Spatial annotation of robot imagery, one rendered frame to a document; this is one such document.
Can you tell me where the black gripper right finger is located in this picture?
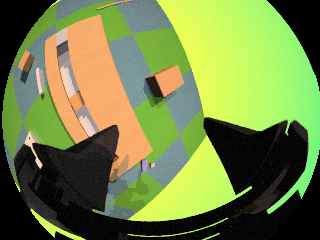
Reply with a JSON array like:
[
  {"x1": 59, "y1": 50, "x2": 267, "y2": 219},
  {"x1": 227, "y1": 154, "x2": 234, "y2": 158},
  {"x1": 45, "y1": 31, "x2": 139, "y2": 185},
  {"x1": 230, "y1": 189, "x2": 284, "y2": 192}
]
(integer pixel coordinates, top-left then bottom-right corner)
[{"x1": 203, "y1": 116, "x2": 288, "y2": 195}]

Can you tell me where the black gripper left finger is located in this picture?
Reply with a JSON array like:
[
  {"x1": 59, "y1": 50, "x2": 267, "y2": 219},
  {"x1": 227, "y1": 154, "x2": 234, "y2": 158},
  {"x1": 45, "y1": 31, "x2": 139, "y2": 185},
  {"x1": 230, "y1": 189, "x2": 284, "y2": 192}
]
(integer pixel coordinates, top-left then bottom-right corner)
[{"x1": 32, "y1": 125, "x2": 120, "y2": 212}]

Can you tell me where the small pink block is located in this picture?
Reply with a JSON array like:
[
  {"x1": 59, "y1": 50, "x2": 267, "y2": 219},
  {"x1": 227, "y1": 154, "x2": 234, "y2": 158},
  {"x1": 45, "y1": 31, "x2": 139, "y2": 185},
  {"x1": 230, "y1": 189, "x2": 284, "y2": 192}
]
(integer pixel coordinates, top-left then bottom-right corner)
[{"x1": 149, "y1": 161, "x2": 155, "y2": 168}]

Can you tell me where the purple flat bar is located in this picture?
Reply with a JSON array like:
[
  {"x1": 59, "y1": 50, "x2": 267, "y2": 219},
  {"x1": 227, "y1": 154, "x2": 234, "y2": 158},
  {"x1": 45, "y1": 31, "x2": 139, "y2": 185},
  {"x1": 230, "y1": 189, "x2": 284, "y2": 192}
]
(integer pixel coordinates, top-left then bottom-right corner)
[{"x1": 140, "y1": 159, "x2": 147, "y2": 171}]

